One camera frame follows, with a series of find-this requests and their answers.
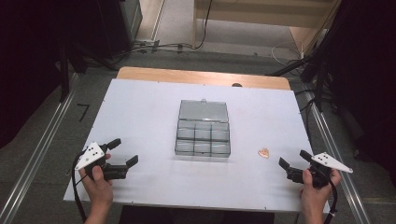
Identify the small dark round disc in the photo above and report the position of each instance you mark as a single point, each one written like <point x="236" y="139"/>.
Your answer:
<point x="237" y="84"/>

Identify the person's dark lap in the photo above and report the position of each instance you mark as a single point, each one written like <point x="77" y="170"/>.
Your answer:
<point x="196" y="216"/>

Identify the clear plastic compartment box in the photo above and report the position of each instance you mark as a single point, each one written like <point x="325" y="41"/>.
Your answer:
<point x="202" y="129"/>

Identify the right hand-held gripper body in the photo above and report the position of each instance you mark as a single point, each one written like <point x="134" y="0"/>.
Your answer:
<point x="323" y="168"/>

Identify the person's left hand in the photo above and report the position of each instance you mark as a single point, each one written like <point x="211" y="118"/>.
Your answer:
<point x="100" y="189"/>

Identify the small orange triangular trinket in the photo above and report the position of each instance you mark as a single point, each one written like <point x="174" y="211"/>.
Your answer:
<point x="263" y="153"/>

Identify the white board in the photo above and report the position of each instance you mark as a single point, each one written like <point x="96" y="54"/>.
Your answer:
<point x="140" y="124"/>

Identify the black curtain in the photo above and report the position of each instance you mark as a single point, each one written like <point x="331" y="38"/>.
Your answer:
<point x="370" y="77"/>
<point x="28" y="62"/>

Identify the person's right hand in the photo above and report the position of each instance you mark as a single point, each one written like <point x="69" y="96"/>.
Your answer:
<point x="314" y="196"/>

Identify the black metal stand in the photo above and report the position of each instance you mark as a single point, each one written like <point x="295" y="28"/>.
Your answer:
<point x="64" y="77"/>
<point x="317" y="81"/>

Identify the aluminium floor rail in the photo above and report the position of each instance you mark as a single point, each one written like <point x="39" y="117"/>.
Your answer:
<point x="336" y="149"/>
<point x="37" y="149"/>

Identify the dark cabinet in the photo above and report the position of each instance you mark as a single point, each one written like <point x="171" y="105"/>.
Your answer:
<point x="126" y="25"/>

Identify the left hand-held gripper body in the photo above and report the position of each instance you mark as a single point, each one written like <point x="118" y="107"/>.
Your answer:
<point x="93" y="154"/>

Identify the light wooden furniture frame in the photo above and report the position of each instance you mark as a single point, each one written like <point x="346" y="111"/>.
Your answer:
<point x="264" y="14"/>

